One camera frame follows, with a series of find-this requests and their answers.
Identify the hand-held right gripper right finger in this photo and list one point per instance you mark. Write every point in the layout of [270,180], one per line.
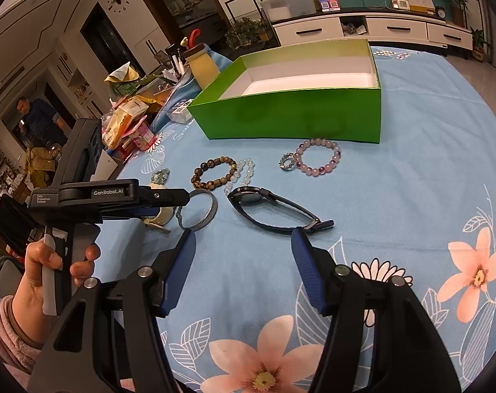
[307,270]

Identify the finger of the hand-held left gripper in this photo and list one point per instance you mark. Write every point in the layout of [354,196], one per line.
[129,213]
[166,197]

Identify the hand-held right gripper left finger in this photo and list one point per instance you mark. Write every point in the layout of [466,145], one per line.
[178,270]

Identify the white wristwatch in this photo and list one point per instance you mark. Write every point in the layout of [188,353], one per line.
[162,215]

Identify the green stone pendant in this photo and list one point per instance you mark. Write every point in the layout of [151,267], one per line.
[160,176]

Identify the thin grey bangle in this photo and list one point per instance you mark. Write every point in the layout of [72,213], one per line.
[213,208]

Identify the black wristwatch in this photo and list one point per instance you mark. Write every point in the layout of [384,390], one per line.
[248,196]

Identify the green cardboard box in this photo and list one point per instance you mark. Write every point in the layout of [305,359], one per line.
[293,114]

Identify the person's left forearm pink sleeve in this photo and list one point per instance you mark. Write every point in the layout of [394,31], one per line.
[6,335]

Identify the person's left hand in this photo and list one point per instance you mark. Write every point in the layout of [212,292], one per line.
[33,266]

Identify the yellow jacket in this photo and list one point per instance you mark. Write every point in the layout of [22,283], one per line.
[39,163]

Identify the pink drink cup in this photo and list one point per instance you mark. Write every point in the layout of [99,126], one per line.
[143,137]

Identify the small white plastic box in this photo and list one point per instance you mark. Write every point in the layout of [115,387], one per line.
[180,112]

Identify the snack packet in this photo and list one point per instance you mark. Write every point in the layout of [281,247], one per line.
[123,116]

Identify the blue floral tablecloth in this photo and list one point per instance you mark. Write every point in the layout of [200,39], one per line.
[395,196]

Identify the olive paper wrapper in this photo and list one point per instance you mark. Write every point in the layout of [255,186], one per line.
[125,73]

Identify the pens in holder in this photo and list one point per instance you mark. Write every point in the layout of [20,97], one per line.
[175,61]

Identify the bushy green floor plant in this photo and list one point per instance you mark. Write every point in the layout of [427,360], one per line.
[244,30]

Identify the clear plastic storage bin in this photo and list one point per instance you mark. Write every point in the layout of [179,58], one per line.
[289,6]

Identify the small colourful display stand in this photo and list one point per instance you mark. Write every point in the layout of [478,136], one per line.
[329,4]

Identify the white tv cabinet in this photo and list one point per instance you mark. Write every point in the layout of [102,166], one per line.
[395,28]

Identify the small white device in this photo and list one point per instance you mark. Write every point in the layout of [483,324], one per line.
[398,4]

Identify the small potted plant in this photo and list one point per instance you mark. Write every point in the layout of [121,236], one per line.
[479,45]

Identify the small black desk clock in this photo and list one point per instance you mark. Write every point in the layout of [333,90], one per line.
[440,12]

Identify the flat yellow box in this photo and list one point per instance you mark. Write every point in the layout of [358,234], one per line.
[420,2]

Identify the tall potted plant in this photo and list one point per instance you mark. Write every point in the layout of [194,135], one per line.
[457,2]

